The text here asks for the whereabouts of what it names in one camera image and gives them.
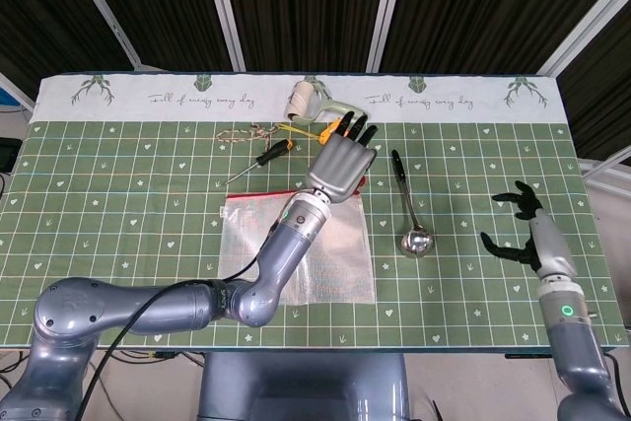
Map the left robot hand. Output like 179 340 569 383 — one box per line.
305 109 379 205

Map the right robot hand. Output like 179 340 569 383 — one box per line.
480 179 579 284

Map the clear mesh zipper pouch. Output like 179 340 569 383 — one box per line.
217 176 377 305

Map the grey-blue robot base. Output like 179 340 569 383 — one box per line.
199 352 410 421

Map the yellow tape measure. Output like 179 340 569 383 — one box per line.
280 117 346 146

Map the pale green lint roller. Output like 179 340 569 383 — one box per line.
284 80 354 125

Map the black partition panel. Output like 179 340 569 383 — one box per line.
216 0 395 75
379 0 631 75
554 0 631 159
0 0 137 97
73 0 238 72

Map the green grid tablecloth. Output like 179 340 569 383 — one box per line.
0 73 618 351

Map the black device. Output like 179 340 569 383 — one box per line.
0 137 24 172

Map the black handled screwdriver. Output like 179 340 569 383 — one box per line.
225 138 296 186

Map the braided beige rope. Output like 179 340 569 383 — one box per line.
215 122 282 147

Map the steel ladle black handle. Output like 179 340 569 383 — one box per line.
391 148 435 259

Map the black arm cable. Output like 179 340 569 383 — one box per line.
73 221 282 421

